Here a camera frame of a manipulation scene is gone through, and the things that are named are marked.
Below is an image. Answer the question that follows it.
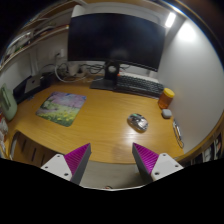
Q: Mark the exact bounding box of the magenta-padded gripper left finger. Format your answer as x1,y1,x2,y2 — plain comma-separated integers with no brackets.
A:
40,143,92,185

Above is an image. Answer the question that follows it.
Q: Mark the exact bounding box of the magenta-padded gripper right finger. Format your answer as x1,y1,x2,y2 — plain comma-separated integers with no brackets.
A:
132,142,185,184

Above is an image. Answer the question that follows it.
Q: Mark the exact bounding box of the transparent computer mouse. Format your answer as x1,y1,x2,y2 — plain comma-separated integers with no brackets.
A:
126,113,149,133

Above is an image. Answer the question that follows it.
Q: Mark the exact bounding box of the flower landscape print mouse pad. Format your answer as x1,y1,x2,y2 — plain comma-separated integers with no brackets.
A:
35,91,88,128

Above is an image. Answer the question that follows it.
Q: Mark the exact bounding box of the low wooden bookshelf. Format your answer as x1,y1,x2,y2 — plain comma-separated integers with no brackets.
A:
178,114,224,167

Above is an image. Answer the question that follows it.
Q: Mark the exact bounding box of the small grey earbuds case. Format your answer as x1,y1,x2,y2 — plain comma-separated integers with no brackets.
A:
161,108,173,119

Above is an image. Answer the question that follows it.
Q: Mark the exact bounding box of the orange jar with yellow lid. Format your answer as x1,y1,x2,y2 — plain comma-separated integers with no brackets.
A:
157,87,176,110

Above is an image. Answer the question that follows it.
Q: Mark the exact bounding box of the pale green bag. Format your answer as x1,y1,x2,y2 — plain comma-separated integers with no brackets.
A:
0,83,18,122

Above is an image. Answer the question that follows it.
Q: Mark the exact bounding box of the dark grey keyboard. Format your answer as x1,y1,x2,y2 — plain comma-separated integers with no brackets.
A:
114,73,165,99

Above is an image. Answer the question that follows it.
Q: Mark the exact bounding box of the silver mini computer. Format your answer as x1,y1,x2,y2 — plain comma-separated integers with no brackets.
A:
23,75,42,94

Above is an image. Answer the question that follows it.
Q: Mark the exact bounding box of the white power strip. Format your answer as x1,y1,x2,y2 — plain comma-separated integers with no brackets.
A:
68,63,84,78

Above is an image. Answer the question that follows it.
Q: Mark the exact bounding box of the black computer monitor with stand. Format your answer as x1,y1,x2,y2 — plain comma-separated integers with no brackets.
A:
67,13,167,91

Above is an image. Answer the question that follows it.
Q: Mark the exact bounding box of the ceiling light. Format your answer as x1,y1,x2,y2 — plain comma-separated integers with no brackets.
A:
164,12,177,29

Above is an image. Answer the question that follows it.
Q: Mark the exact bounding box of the white cable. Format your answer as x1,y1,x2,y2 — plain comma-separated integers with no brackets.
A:
54,62,92,83

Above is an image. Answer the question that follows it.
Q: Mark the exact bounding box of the black cable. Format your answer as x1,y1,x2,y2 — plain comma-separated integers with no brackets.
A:
79,63,106,75

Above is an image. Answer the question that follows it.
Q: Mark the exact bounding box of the white wall socket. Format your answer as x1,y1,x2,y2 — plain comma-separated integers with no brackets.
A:
54,49,66,60

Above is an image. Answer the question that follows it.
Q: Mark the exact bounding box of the wooden wall shelf unit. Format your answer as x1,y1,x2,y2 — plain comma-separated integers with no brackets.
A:
0,0,81,69

